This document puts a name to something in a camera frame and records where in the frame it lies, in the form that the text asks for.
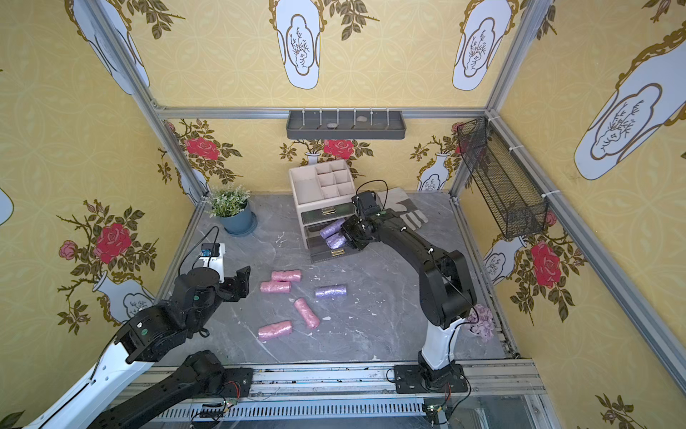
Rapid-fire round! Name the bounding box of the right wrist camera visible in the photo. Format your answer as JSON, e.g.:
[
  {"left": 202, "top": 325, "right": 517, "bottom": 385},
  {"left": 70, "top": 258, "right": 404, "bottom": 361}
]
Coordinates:
[{"left": 352, "top": 191, "right": 382, "bottom": 219}]

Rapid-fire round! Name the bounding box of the black wire mesh basket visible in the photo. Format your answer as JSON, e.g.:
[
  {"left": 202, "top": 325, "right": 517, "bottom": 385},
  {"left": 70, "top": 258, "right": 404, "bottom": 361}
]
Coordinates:
[{"left": 455, "top": 117, "right": 548, "bottom": 239}]

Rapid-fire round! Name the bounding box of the grey work glove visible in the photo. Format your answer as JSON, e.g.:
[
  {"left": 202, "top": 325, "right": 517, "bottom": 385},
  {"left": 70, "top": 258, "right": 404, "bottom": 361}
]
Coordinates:
[{"left": 380, "top": 188, "right": 429, "bottom": 231}]

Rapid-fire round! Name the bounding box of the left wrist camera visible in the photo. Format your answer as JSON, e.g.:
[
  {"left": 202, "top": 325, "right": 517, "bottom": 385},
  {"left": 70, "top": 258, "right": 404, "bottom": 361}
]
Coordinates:
[{"left": 199, "top": 243, "right": 226, "bottom": 283}]

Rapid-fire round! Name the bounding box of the grey wall shelf tray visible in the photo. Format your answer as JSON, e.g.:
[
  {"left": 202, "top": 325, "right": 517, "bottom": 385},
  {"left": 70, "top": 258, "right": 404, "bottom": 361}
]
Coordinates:
[{"left": 286, "top": 108, "right": 407, "bottom": 140}]

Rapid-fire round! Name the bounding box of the pink trash bag roll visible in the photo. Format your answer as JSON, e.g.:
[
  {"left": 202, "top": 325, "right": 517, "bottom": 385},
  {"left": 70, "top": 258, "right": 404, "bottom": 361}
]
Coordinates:
[
  {"left": 260, "top": 281, "right": 292, "bottom": 294},
  {"left": 271, "top": 270, "right": 303, "bottom": 282},
  {"left": 294, "top": 298, "right": 321, "bottom": 330},
  {"left": 258, "top": 320, "right": 293, "bottom": 341}
]

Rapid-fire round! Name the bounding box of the beige drawer organizer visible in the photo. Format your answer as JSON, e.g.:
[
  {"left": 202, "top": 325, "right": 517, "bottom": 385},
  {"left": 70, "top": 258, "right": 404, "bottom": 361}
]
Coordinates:
[{"left": 289, "top": 160, "right": 356, "bottom": 263}]

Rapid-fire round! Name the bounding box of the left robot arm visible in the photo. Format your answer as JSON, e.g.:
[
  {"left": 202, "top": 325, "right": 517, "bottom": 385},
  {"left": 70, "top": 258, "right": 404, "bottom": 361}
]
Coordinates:
[{"left": 30, "top": 266, "right": 254, "bottom": 428}]

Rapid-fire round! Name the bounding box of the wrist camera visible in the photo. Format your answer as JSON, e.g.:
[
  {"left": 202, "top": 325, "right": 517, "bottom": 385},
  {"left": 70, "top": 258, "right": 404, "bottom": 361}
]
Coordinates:
[
  {"left": 352, "top": 191, "right": 382, "bottom": 219},
  {"left": 199, "top": 243, "right": 226, "bottom": 283}
]

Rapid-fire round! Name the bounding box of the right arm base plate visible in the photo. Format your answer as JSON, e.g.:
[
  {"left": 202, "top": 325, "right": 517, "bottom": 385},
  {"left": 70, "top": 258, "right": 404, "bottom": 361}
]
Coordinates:
[{"left": 393, "top": 363, "right": 469, "bottom": 394}]

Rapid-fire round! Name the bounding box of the potted green plant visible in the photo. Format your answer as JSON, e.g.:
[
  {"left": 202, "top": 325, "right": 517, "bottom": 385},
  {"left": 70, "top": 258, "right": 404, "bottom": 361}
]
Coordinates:
[{"left": 209, "top": 186, "right": 257, "bottom": 237}]

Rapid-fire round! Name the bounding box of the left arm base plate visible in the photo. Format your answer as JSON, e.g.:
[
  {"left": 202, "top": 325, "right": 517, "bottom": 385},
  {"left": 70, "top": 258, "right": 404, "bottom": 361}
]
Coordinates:
[{"left": 217, "top": 368, "right": 254, "bottom": 400}]

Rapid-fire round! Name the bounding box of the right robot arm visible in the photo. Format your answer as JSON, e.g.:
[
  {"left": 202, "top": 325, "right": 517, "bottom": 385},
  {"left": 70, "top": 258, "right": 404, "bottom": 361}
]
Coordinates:
[{"left": 342, "top": 211, "right": 477, "bottom": 382}]

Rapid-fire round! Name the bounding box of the purple trash bag roll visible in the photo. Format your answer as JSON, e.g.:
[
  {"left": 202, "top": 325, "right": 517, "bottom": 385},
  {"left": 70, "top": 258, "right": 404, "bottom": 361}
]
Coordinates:
[
  {"left": 314, "top": 284, "right": 348, "bottom": 299},
  {"left": 325, "top": 232, "right": 348, "bottom": 250},
  {"left": 320, "top": 218, "right": 346, "bottom": 239}
]

